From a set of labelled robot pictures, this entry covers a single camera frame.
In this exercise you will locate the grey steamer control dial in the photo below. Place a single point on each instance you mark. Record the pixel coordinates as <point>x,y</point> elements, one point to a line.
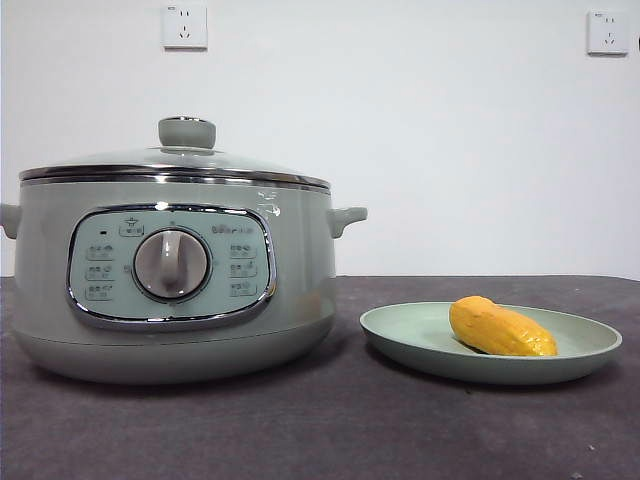
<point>172,263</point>

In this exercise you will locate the pale green electric steamer pot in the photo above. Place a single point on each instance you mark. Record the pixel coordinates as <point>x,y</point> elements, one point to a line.
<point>45,260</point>

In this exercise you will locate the glass lid with green knob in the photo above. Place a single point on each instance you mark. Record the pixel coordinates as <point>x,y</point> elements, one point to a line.
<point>187,132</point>

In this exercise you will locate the yellow corn cob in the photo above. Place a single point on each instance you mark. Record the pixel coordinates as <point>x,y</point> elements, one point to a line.
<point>500,327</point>

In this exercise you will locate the white wall socket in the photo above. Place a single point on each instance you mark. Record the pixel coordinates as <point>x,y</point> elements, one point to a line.
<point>607,34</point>
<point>184,27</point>

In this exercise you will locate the pale green round plate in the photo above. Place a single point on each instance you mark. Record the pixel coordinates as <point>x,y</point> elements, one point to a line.
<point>400,327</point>

